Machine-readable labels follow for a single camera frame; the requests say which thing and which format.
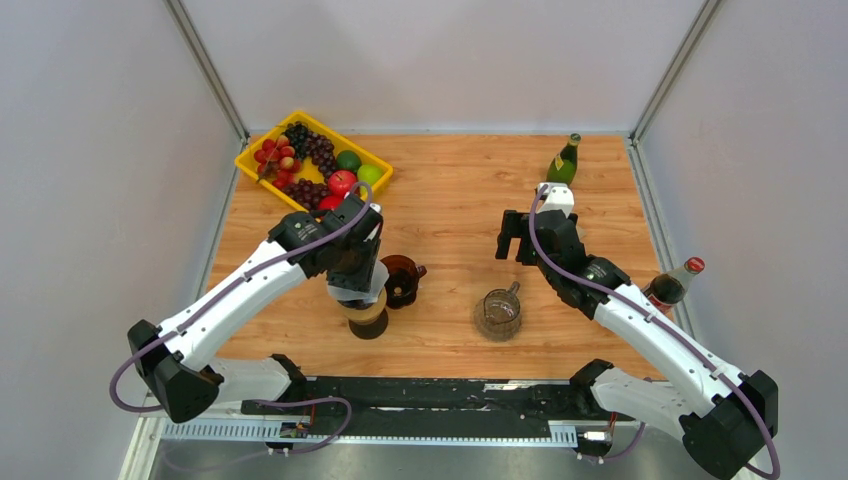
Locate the amber glass dripper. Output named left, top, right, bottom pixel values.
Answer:
left=381, top=255, right=427, bottom=309

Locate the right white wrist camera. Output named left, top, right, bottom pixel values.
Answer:
left=533, top=182, right=575, bottom=217

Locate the wooden ring dripper holder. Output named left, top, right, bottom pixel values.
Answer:
left=340, top=292, right=386, bottom=325

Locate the small dark grape bunch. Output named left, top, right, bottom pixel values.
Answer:
left=282, top=179, right=331, bottom=211

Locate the yellow plastic fruit tray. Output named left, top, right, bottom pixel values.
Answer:
left=235, top=111, right=394, bottom=211

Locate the dark purple grape bunch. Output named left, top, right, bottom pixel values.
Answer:
left=284, top=122, right=338, bottom=179

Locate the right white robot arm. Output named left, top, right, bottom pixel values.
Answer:
left=495, top=210, right=781, bottom=479

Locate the red tomato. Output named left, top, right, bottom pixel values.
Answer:
left=317, top=195, right=345, bottom=211

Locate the clear ribbed glass pitcher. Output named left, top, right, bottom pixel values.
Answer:
left=472, top=282, right=522, bottom=342

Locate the white paper coffee filter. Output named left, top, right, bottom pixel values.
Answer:
left=327, top=260, right=389, bottom=308

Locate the red apple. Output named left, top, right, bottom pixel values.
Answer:
left=326, top=170, right=358, bottom=198

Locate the green lime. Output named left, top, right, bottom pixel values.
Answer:
left=336, top=150, right=362, bottom=174

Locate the green glass bottle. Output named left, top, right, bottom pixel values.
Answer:
left=545, top=133, right=582, bottom=185

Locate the cola bottle red cap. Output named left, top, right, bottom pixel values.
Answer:
left=642, top=257, right=706, bottom=314

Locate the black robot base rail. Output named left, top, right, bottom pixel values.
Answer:
left=240, top=355, right=617, bottom=457

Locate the green pear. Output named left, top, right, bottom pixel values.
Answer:
left=357, top=164, right=383, bottom=188

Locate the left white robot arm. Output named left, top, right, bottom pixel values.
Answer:
left=127, top=195, right=388, bottom=423

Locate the brown coffee server pot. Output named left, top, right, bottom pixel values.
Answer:
left=348, top=312, right=389, bottom=340

